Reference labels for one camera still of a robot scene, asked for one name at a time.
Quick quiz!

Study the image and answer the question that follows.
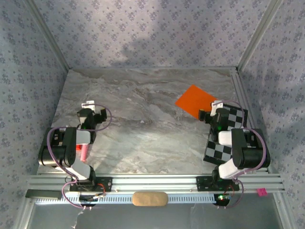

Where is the aluminium side rail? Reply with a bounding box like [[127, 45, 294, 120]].
[[230, 73, 271, 174]]

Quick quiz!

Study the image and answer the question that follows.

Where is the orange cloth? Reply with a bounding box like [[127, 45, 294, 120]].
[[175, 84, 219, 119]]

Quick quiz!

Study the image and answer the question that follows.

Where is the controller board with wires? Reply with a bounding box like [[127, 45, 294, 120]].
[[78, 193, 107, 207]]

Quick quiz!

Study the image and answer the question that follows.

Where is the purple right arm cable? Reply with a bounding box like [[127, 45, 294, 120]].
[[215, 101, 268, 209]]

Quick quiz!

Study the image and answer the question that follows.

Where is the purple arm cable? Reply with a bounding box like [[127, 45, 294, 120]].
[[215, 101, 268, 209], [46, 104, 113, 210]]

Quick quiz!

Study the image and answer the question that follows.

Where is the flat black bar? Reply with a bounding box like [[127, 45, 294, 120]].
[[25, 189, 62, 200]]

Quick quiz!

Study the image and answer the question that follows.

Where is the controller board with green light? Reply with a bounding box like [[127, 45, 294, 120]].
[[213, 193, 232, 206]]

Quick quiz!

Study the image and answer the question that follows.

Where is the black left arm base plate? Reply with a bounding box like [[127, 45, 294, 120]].
[[69, 177, 113, 193]]

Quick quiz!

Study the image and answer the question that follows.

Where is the aluminium frame post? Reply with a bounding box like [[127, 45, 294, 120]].
[[237, 0, 284, 70]]

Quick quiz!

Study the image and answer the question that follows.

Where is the black grey checkerboard panel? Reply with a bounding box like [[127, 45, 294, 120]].
[[203, 102, 248, 167]]

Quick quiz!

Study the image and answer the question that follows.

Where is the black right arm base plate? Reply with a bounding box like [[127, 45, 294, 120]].
[[196, 176, 240, 192]]

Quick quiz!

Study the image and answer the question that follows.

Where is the long aluminium profile rail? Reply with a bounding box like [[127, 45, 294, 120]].
[[26, 174, 285, 193]]

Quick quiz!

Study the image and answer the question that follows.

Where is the tan oval cork pad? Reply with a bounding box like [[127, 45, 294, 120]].
[[132, 191, 169, 207]]

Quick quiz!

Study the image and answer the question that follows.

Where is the white slotted cable duct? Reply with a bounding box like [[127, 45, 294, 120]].
[[35, 192, 217, 205]]

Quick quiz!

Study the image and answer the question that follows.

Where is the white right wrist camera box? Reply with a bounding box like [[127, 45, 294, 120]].
[[211, 100, 224, 116]]

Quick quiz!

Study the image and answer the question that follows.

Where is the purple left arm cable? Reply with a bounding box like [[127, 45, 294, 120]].
[[46, 104, 113, 210]]

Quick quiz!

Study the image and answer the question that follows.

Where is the pink marker pen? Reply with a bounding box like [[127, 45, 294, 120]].
[[80, 144, 89, 162]]

